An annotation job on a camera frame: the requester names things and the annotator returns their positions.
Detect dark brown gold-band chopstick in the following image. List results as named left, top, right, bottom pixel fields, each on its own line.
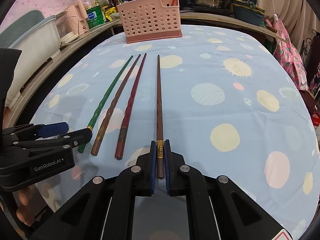
left=156, top=55, right=165, bottom=179

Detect maroon chopstick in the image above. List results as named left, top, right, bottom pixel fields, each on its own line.
left=114, top=53, right=147, bottom=160

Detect person's left hand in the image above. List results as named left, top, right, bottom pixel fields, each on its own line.
left=16, top=185, right=53, bottom=226

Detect white dish rack bin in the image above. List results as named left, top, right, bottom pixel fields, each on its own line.
left=5, top=15, right=60, bottom=108

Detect white blender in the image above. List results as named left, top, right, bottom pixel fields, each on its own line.
left=55, top=11, right=75, bottom=43

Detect grey-blue dish rack lid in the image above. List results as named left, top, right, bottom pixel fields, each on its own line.
left=0, top=10, right=44, bottom=48

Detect pink electric kettle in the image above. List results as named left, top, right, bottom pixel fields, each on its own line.
left=66, top=0, right=88, bottom=35

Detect green detergent bottle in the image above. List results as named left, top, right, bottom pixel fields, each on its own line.
left=86, top=5, right=105, bottom=29

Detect yellow seasoning packet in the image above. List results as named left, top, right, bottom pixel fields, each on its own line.
left=104, top=7, right=117, bottom=22

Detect pink perforated utensil basket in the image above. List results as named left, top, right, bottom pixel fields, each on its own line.
left=117, top=0, right=182, bottom=44

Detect white carton box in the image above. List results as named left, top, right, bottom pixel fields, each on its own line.
left=89, top=0, right=110, bottom=8

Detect pink floral hanging garment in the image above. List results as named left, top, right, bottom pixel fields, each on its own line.
left=265, top=18, right=309, bottom=91

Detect blue and yellow bowls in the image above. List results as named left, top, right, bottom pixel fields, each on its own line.
left=229, top=0, right=265, bottom=26

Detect beige hanging curtain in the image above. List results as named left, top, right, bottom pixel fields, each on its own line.
left=257, top=0, right=319, bottom=50

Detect white power cord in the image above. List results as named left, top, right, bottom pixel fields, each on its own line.
left=60, top=16, right=91, bottom=49

